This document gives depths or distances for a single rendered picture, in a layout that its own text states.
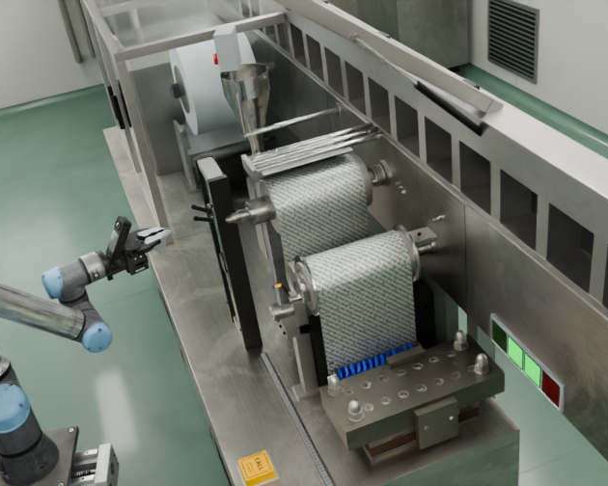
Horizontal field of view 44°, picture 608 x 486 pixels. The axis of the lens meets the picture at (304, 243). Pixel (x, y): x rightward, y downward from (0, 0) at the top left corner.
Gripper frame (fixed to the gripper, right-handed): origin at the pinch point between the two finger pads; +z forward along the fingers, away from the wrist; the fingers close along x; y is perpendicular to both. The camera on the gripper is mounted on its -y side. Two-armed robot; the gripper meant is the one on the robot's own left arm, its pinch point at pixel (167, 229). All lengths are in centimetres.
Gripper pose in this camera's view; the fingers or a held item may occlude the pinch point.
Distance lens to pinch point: 212.6
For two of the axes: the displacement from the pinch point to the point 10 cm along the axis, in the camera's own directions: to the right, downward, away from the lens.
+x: 5.5, 5.0, -6.7
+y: 0.5, 7.8, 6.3
